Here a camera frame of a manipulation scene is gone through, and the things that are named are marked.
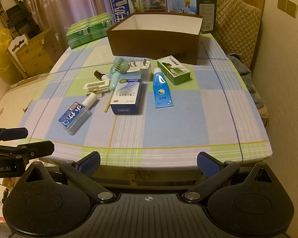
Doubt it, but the beige patterned cloth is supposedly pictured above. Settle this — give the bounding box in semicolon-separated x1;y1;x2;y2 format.
0;78;49;130

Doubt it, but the black folding hand cart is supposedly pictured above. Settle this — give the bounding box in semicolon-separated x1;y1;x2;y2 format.
0;0;42;41

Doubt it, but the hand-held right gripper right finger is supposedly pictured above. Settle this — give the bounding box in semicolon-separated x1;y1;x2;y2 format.
182;151;275;204

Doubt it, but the white charger plug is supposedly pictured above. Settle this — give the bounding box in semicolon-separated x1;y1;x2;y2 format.
140;59;152;82

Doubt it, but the white plug adapter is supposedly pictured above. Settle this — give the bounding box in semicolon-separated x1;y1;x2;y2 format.
127;59;140;74

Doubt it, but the blue and white medicine box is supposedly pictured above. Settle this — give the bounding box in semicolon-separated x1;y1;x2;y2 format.
110;74;143;115

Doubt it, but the beige quilted chair cover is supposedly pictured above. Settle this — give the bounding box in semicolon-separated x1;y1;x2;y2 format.
214;0;262;70

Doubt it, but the pink curtain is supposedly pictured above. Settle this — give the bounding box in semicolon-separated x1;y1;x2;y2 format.
17;0;180;45

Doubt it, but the small brown bottle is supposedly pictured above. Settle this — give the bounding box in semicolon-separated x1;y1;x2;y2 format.
94;70;109;81

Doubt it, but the grey cloth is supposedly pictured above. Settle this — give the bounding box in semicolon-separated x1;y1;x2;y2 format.
225;54;266;110

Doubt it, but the tan cardboard box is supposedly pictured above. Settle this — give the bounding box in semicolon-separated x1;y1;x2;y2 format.
6;27;63;80

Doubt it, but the teal handheld mini fan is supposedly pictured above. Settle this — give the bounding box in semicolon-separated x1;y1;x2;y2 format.
108;57;129;97

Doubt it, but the white hair clip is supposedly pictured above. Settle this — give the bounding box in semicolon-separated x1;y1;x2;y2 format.
83;78;113;98

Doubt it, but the dark blue milk carton box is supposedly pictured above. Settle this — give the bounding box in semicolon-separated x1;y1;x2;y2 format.
108;0;168;27

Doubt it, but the blue label toothpaste tube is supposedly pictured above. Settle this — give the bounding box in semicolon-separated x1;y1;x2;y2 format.
58;92;100;136

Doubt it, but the wooden stick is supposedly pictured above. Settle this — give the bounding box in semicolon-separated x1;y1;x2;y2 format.
104;91;114;113

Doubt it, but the green medicine box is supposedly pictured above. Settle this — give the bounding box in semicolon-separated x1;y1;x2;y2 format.
157;55;191;86

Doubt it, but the brown cardboard box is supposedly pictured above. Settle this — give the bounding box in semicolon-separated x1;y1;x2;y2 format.
106;12;204;65

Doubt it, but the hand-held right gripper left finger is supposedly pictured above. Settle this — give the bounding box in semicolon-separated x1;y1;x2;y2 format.
23;151;117;204

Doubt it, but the beige wall socket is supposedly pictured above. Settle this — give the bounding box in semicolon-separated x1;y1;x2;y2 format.
286;0;298;18
277;0;289;12

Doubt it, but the green drink carton pack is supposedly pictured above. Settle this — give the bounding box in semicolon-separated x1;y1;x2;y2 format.
66;12;114;49

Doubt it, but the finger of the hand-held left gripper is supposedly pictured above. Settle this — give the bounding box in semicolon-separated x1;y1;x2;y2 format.
0;126;29;144
0;140;55;165

